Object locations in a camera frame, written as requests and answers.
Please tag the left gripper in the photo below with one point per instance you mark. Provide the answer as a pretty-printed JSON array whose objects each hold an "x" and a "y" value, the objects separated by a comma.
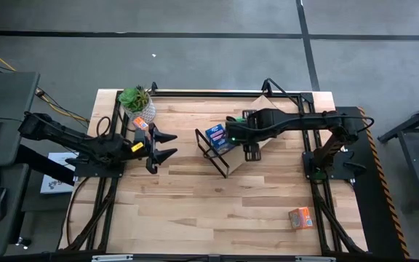
[{"x": 152, "y": 151}]

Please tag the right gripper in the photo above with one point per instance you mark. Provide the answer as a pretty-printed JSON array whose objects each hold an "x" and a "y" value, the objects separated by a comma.
[{"x": 253, "y": 131}]

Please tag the blue Frosted Flakes cereal box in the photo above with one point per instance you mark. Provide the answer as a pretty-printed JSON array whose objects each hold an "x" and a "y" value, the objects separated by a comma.
[
  {"x": 223, "y": 145},
  {"x": 214, "y": 131}
]

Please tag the green Apple Jacks cereal box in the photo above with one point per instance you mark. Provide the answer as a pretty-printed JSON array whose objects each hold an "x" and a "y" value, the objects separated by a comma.
[{"x": 241, "y": 119}]

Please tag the orange Mini-Wheats cereal box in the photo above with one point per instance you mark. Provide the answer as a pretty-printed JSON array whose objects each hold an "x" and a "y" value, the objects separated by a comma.
[
  {"x": 140, "y": 123},
  {"x": 300, "y": 218}
]

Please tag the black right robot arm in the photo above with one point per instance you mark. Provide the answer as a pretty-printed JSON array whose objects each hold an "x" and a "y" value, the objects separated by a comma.
[{"x": 304, "y": 120}]

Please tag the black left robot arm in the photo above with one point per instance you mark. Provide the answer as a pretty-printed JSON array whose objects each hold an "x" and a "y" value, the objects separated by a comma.
[{"x": 67, "y": 140}]

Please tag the white triangle-patterned plant pot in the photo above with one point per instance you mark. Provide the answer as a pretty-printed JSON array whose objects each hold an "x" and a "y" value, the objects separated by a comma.
[{"x": 148, "y": 111}]

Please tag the white paper sheet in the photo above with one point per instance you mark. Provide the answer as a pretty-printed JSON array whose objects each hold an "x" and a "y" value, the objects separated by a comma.
[{"x": 55, "y": 182}]

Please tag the metal desk caster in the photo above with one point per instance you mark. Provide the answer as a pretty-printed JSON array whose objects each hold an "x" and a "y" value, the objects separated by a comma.
[{"x": 24, "y": 242}]

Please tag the black hazard-striped floor mat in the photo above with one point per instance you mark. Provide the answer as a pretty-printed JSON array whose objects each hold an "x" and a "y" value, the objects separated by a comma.
[{"x": 377, "y": 225}]

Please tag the dark metal stand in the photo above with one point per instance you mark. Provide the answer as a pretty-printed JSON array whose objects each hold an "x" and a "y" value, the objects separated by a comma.
[{"x": 413, "y": 163}]

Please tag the wooden shelf with black frame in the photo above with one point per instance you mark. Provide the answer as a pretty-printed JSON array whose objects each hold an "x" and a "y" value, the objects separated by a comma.
[{"x": 236, "y": 160}]

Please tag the black aluminium table frame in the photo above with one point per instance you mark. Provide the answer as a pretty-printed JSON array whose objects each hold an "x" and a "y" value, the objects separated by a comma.
[{"x": 213, "y": 94}]

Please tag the white metal bracket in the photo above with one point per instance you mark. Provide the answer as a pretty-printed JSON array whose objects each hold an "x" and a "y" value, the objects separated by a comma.
[
  {"x": 315, "y": 259},
  {"x": 111, "y": 258}
]

